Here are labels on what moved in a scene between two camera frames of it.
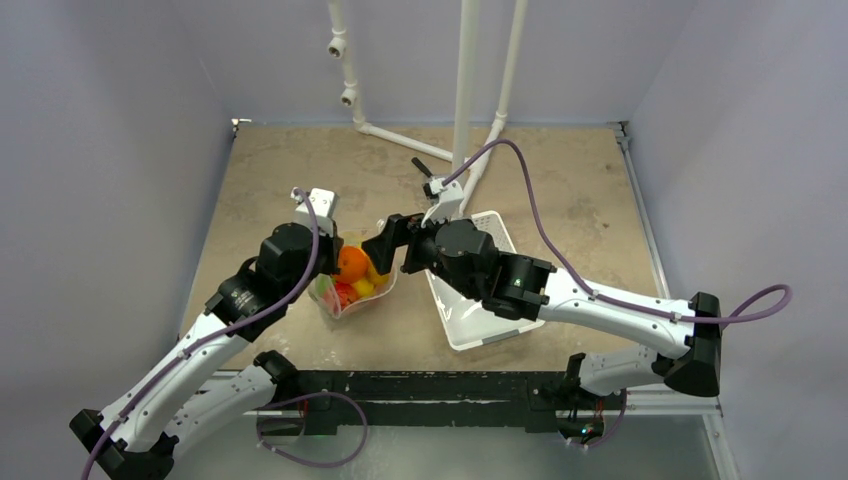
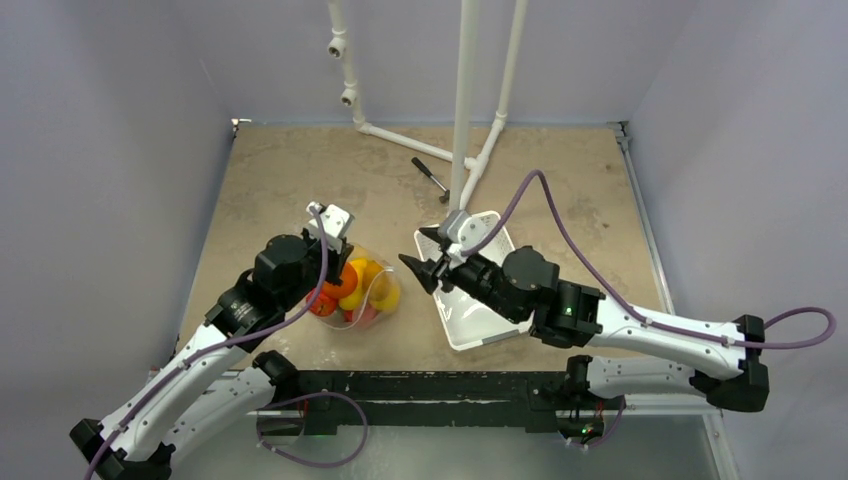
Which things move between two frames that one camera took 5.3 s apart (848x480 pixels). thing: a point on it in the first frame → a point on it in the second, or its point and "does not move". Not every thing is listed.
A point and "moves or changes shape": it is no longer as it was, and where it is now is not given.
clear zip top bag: (355, 284) moves or changes shape
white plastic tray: (465, 322) does not move
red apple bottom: (346, 293) → (321, 305)
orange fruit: (353, 263) moves or changes shape
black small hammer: (421, 166) does not move
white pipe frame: (465, 167) does not move
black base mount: (507, 397) does not move
